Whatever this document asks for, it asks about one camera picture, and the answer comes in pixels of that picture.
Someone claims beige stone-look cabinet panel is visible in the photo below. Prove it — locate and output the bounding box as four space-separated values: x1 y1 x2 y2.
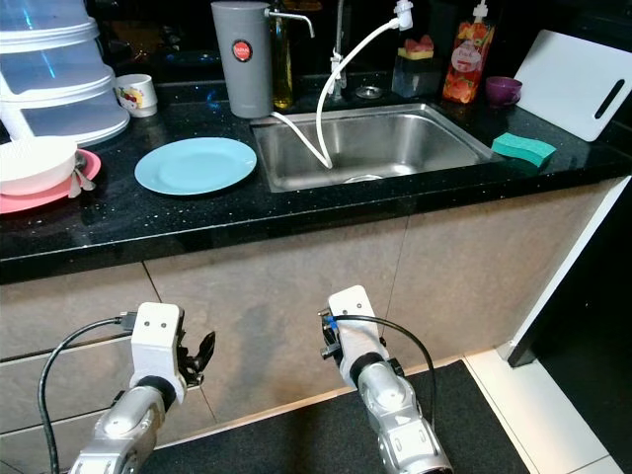
400 176 621 364
143 217 416 424

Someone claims beige drawer front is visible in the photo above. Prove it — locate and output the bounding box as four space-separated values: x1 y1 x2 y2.
0 405 100 474
0 326 139 435
0 259 159 358

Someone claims light blue round plate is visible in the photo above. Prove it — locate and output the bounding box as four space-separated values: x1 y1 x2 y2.
134 137 258 197

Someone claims stainless steel sink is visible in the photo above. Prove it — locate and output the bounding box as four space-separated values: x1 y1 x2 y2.
250 102 505 194

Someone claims pink plate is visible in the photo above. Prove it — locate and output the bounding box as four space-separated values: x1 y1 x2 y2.
0 148 103 215

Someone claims white bowl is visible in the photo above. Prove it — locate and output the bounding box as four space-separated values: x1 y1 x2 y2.
0 138 82 197

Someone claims white mug with red print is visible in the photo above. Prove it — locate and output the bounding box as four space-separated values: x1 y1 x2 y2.
116 74 159 118

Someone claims yellow oil bottle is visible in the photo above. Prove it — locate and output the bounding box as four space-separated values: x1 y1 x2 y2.
272 5 295 110

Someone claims green sponge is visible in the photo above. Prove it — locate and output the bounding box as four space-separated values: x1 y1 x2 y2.
492 132 559 169

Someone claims chrome faucet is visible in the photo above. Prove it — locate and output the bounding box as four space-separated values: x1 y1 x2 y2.
331 0 356 100

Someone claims grey water filter canister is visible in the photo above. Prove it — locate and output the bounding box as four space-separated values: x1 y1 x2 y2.
210 2 315 119

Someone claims dark holder with red sponge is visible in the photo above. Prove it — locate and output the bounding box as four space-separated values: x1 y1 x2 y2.
392 36 440 98

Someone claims purple cup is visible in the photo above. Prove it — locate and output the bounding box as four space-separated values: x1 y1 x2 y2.
486 76 524 107

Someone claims peach soap pump bottle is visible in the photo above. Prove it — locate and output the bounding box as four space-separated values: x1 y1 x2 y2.
442 0 497 105

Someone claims white tiered food container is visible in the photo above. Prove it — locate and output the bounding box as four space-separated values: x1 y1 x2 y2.
0 0 129 149

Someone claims white cutting board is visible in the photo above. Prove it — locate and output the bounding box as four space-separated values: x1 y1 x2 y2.
513 30 632 144

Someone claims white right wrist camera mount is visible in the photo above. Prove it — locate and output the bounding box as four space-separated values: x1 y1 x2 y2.
328 285 386 386

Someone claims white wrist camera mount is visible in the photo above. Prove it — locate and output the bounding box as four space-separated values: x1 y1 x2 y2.
130 302 187 406
328 285 386 386

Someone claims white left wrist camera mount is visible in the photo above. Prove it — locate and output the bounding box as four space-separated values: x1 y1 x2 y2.
130 302 187 406

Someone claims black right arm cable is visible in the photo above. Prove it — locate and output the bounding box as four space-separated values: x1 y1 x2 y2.
321 314 440 416

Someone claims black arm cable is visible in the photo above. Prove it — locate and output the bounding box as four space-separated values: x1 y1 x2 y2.
39 312 139 474
321 314 440 416

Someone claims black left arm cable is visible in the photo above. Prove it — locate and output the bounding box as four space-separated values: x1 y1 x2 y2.
39 312 139 474

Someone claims white flexible hose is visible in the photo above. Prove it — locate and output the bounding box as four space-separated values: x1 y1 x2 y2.
272 0 416 169

